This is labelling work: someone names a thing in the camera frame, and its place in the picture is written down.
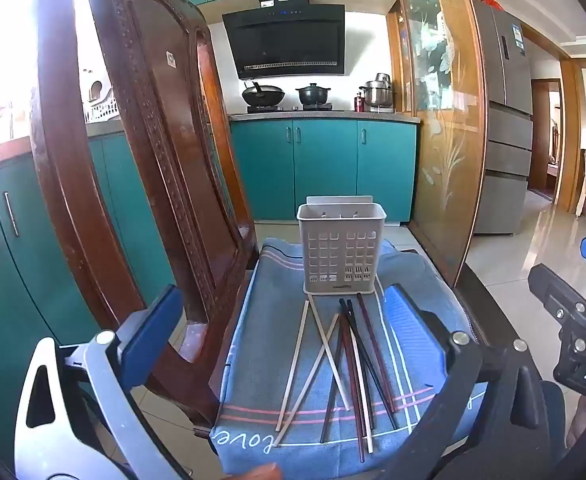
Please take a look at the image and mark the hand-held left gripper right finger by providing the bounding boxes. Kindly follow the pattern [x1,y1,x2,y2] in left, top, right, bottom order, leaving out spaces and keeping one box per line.
[389,284,570,480]

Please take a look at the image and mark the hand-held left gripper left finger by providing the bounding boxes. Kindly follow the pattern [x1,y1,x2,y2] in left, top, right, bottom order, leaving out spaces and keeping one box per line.
[14,285,194,480]

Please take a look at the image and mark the black chopstick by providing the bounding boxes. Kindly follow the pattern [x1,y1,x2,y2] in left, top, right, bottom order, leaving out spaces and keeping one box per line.
[338,298,378,396]
[346,298,400,431]

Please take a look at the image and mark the white chopstick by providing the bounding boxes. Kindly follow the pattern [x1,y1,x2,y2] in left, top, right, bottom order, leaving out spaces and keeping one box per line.
[273,312,342,448]
[348,327,375,455]
[308,294,352,411]
[276,300,310,433]

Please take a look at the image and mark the white plastic chopstick basket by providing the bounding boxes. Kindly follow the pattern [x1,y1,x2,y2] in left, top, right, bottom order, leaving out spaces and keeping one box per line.
[296,195,388,295]

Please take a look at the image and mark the person's left hand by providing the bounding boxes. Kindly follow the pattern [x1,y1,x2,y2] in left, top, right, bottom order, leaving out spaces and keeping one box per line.
[238,462,280,480]

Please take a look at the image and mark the teal base cabinets under window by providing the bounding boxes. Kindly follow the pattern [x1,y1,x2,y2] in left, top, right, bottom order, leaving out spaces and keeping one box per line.
[0,132,176,466]

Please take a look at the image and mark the blue striped cloth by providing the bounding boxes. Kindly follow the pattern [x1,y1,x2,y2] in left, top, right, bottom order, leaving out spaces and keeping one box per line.
[209,237,488,480]

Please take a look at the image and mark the silver refrigerator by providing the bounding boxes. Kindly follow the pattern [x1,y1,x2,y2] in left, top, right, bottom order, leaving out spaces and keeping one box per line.
[473,0,534,236]

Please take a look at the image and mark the teal base cabinets under stove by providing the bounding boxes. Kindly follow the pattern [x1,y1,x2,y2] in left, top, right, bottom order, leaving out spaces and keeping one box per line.
[230,119,418,223]

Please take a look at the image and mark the carved wooden chair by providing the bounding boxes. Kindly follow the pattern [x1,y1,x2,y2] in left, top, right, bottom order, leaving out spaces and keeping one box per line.
[29,0,261,441]

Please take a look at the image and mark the white lattice basket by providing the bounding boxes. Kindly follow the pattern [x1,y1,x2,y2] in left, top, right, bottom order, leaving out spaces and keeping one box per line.
[84,99,121,123]

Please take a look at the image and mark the large steel pot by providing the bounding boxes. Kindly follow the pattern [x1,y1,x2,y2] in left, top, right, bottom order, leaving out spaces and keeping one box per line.
[359,85,397,109]

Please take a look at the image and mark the grey kitchen countertop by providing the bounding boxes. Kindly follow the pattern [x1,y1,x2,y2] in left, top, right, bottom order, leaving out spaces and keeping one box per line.
[229,110,421,123]

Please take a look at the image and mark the black lidded pot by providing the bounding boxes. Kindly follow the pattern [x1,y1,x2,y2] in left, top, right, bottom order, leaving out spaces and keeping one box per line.
[295,83,330,107]

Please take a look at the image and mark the black gas stove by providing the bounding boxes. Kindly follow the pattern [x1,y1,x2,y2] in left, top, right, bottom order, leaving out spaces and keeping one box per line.
[245,102,334,113]

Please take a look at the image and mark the black wok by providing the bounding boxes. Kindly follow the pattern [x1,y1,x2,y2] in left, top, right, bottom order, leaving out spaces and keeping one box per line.
[241,81,286,107]

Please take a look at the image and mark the black range hood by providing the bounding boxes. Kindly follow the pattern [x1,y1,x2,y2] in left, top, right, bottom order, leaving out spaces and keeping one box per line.
[221,0,346,80]

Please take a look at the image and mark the painted glass door wooden frame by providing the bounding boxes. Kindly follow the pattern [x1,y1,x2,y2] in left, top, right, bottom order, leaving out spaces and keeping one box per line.
[387,0,488,286]

